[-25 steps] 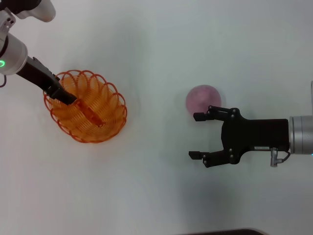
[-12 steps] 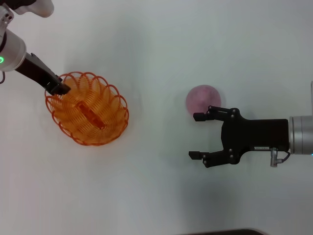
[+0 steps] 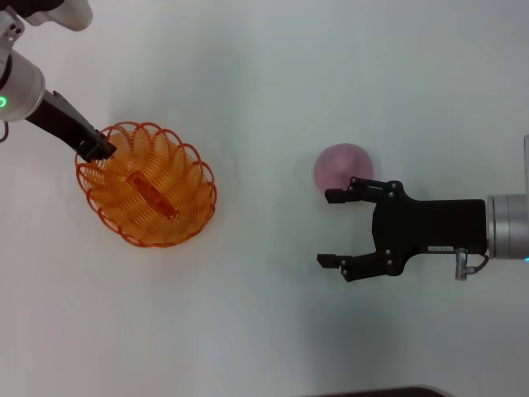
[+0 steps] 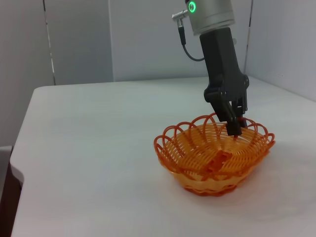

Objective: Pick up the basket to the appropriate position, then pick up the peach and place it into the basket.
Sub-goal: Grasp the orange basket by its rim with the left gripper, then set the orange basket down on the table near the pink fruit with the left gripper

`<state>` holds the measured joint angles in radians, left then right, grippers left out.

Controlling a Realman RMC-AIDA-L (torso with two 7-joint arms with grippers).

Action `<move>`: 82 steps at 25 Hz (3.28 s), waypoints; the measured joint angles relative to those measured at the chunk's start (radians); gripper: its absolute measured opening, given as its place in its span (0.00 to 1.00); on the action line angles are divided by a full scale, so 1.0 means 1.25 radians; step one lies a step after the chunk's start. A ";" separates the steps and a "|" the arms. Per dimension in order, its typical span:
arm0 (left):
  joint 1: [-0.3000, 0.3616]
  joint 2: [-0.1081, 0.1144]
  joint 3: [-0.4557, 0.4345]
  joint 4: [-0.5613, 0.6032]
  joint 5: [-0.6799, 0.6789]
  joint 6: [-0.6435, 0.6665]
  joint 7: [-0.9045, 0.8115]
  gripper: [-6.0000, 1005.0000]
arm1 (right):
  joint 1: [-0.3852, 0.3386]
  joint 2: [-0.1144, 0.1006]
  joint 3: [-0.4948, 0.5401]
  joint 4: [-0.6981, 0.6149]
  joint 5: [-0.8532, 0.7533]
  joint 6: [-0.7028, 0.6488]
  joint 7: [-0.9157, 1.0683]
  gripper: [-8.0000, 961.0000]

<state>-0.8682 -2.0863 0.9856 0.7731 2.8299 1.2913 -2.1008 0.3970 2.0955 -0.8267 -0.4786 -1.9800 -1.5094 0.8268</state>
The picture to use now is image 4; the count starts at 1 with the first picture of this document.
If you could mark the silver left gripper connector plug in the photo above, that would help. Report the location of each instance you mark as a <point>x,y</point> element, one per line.
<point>180,14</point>

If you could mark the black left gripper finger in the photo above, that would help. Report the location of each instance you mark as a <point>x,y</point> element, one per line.
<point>225,111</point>
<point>242,106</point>

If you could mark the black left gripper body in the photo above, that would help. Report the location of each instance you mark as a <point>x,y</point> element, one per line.
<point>222,69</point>

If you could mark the dark brown robot torso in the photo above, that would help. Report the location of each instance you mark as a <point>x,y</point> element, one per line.
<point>5,209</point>

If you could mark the orange woven plastic basket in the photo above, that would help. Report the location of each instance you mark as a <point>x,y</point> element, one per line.
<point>209,182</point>

